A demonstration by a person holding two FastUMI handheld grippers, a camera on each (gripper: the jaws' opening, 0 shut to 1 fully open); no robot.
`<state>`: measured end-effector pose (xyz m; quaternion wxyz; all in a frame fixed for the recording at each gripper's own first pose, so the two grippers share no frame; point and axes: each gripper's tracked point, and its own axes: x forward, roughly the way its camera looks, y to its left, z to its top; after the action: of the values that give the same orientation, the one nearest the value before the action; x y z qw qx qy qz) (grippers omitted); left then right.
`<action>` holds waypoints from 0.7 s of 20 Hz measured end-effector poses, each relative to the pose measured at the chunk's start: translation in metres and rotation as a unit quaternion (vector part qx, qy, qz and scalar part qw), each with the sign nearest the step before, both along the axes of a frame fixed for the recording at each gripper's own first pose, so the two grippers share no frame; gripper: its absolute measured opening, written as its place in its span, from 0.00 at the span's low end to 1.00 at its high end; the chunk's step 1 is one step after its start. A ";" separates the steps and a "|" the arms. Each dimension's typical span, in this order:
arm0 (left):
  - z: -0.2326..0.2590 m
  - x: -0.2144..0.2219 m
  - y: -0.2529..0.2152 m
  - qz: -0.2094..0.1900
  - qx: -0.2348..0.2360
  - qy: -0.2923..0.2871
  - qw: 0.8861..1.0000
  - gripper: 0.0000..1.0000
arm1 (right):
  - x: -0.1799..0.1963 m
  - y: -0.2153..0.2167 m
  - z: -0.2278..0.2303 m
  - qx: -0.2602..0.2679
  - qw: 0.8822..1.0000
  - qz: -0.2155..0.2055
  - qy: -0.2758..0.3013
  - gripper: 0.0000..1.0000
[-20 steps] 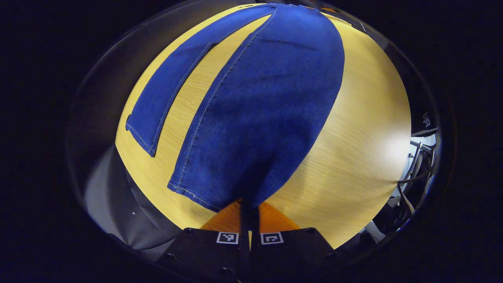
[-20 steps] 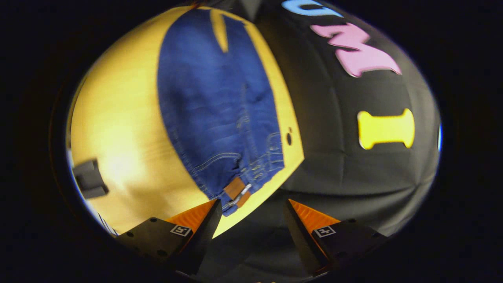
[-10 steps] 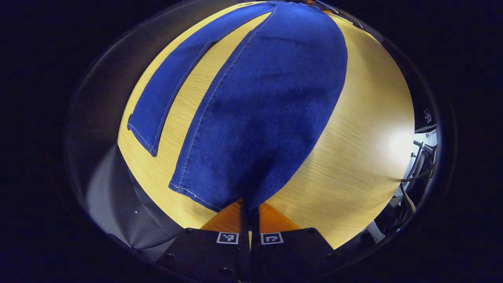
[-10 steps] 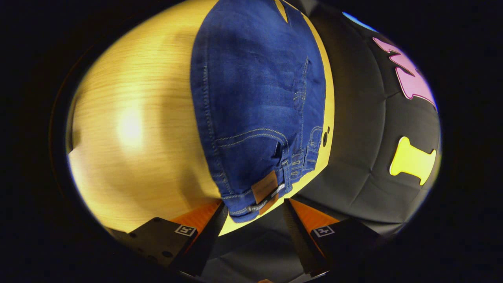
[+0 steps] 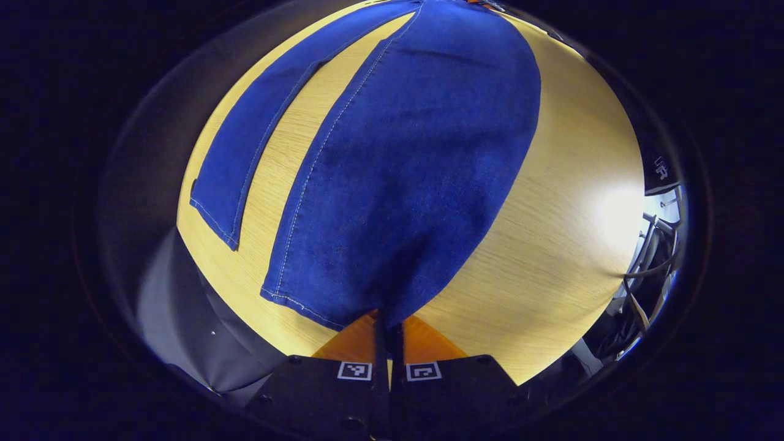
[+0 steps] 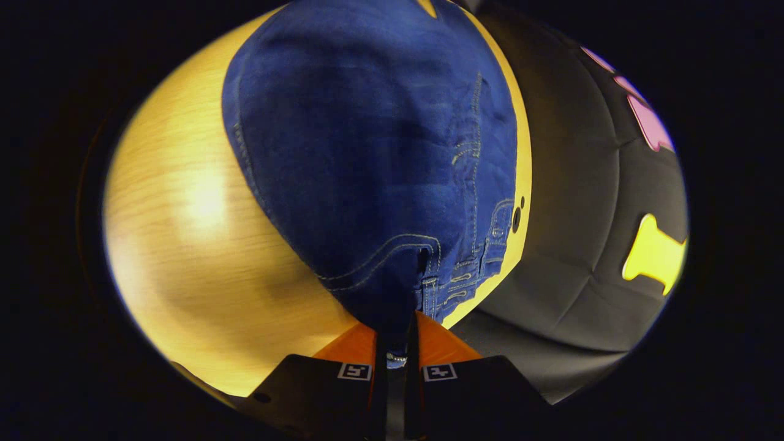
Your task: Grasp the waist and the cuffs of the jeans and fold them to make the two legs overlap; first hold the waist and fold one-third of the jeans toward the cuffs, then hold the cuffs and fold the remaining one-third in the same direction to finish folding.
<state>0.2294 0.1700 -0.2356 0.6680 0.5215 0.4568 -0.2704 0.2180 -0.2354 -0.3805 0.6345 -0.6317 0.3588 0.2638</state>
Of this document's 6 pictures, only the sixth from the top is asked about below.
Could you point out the blue denim jeans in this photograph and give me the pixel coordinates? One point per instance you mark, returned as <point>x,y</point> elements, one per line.
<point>367,153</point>

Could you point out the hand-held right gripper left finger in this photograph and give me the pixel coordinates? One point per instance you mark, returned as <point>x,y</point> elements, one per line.
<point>318,392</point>

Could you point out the black backdrop cloth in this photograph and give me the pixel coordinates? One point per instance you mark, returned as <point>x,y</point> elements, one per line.
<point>569,245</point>

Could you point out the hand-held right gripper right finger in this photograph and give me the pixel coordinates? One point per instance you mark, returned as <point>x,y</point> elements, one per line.
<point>478,392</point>

